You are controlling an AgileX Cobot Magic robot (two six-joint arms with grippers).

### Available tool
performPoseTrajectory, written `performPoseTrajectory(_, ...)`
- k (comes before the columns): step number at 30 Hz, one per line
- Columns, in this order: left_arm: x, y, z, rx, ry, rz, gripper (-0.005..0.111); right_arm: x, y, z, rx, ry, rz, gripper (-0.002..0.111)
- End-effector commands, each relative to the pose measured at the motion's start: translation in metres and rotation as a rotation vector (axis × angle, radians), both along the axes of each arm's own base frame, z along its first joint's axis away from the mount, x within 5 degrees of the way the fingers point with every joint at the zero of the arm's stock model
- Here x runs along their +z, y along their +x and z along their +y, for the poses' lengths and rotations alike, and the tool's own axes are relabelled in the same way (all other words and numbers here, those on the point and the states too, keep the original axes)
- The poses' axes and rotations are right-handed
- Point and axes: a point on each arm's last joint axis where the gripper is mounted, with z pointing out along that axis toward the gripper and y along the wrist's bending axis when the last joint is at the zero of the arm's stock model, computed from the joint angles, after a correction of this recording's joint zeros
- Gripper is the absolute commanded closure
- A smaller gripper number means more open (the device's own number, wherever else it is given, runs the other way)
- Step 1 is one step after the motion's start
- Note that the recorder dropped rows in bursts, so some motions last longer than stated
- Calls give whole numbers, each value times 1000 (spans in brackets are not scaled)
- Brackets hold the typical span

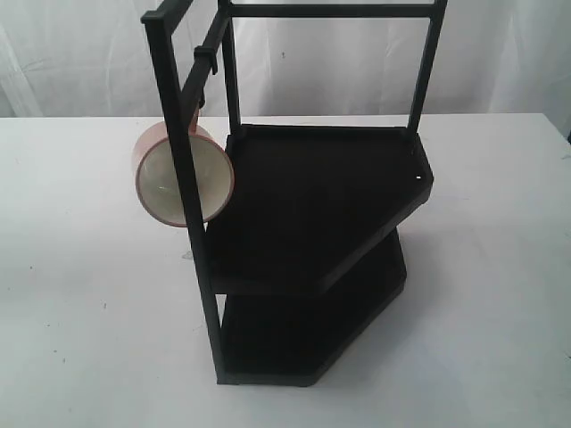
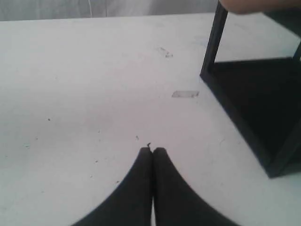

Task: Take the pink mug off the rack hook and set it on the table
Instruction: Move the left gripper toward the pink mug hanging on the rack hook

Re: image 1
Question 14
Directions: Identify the white backdrop curtain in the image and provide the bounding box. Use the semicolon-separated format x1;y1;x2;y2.
1;1;570;129

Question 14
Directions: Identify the pink ceramic mug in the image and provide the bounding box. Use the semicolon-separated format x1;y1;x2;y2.
131;108;235;227

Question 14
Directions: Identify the black two-tier shelf rack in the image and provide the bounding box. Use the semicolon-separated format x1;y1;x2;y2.
141;1;447;387

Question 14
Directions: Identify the black sliding hook upper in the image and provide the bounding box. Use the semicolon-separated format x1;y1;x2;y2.
194;45;219;75

